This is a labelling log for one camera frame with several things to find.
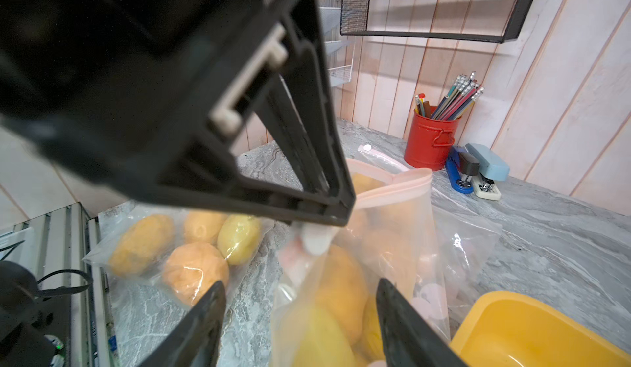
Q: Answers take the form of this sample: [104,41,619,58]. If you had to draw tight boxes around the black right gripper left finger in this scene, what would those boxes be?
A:
[140,281,227,367]

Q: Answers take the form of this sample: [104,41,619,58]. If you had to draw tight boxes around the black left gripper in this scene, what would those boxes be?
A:
[1,0,299,204]

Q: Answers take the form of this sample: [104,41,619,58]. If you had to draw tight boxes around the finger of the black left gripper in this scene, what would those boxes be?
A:
[157,0,355,226]

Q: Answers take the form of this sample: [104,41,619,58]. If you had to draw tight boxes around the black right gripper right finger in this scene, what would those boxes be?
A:
[376,278,466,367]

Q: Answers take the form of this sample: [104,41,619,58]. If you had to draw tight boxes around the bagged potato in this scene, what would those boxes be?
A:
[108,214,175,277]
[183,211,228,245]

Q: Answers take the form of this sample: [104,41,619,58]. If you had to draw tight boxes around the clear zipper bag pink zip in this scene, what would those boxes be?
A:
[84,204,274,366]

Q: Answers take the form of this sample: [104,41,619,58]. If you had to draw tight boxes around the yellow plastic tray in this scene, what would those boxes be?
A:
[450,291,630,366]

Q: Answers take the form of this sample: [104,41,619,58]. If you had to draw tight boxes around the light blue stapler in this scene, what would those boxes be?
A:
[465,143,510,201]

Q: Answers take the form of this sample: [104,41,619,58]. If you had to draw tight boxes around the red metal pencil bucket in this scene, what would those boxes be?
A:
[404,113,460,171]

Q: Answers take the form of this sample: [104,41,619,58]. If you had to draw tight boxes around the coloured pencils bunch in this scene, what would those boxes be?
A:
[414,71,484,121]

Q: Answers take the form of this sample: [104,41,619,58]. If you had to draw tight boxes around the white wire mesh shelf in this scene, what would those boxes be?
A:
[320,7,355,87]

